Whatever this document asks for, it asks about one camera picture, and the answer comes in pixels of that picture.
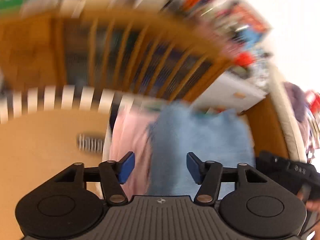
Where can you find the green plastic bin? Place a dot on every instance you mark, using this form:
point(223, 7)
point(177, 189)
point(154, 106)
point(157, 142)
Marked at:
point(12, 3)

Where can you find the wooden spindle chair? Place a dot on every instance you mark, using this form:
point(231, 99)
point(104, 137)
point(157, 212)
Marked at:
point(175, 31)

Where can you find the wooden drawer sideboard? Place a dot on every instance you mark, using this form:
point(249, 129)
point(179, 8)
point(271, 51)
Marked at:
point(27, 55)

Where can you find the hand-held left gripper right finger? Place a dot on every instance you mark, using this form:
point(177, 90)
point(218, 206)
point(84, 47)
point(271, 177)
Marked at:
point(194, 166)

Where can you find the person's right hand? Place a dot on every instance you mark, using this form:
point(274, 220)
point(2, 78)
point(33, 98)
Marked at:
point(313, 205)

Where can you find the purple cloth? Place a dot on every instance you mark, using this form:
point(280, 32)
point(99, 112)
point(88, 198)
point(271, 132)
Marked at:
point(298, 105)

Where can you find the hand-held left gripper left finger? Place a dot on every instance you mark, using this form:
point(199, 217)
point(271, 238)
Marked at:
point(127, 166)

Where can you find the houndstooth patch sticker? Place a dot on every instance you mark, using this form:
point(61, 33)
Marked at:
point(90, 142)

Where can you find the blue denim jeans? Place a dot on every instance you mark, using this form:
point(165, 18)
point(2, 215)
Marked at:
point(200, 135)

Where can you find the pale pink shirt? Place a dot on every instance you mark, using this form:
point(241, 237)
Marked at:
point(130, 135)

